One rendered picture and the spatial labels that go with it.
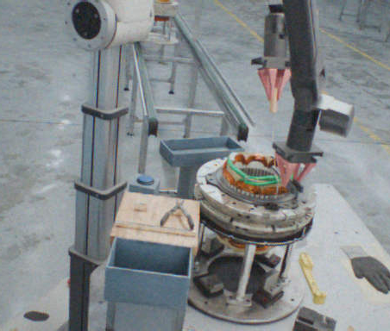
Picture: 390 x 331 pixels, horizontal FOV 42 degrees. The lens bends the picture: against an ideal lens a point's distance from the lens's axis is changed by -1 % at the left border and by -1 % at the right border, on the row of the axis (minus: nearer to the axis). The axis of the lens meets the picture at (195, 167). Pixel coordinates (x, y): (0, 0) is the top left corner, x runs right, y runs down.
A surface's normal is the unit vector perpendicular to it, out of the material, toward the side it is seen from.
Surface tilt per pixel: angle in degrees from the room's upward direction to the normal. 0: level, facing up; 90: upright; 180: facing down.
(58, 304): 0
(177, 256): 90
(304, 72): 110
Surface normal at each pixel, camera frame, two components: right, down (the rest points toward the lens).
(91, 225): -0.47, 0.33
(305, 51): -0.46, 0.56
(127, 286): -0.04, 0.44
